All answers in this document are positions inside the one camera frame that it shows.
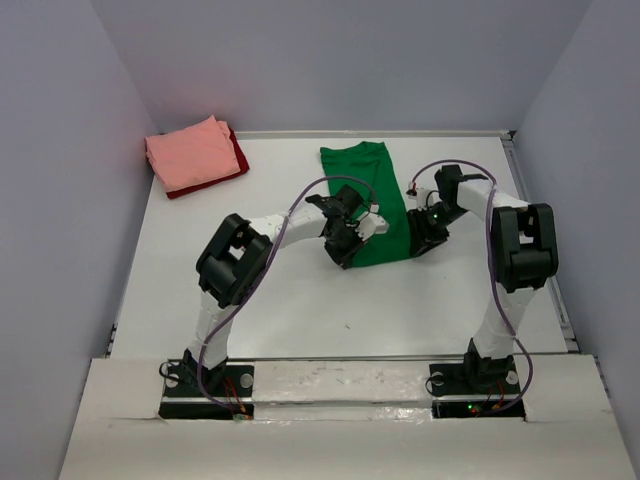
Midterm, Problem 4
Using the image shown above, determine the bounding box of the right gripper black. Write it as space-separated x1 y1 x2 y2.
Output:
407 202 468 257

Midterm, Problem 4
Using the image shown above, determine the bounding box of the green t shirt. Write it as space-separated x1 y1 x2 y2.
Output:
319 141 416 271

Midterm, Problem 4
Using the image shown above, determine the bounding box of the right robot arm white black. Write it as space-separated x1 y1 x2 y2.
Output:
407 160 559 398

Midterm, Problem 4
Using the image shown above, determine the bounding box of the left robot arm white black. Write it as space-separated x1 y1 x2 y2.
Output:
176 185 388 395

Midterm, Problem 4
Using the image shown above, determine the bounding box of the dark red folded t shirt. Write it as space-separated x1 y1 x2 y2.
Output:
166 128 250 200

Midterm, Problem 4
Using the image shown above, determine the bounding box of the white cardboard front cover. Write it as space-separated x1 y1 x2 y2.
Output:
61 355 635 479

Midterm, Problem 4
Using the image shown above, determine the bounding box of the pink folded t shirt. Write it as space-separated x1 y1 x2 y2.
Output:
145 116 241 196

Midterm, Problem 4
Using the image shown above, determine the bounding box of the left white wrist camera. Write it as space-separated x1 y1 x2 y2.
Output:
356 204 389 241

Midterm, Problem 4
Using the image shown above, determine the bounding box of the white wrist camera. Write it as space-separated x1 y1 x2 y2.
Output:
406 184 439 211
356 204 389 241

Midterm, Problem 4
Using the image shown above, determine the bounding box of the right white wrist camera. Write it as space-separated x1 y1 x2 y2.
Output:
406 184 439 211

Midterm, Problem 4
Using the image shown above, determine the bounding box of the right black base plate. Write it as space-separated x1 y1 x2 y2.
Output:
425 362 526 420

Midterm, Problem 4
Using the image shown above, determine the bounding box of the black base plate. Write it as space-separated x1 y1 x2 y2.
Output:
425 362 526 420
159 359 255 421

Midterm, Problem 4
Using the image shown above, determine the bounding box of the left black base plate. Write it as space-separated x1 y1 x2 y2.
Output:
159 359 255 421

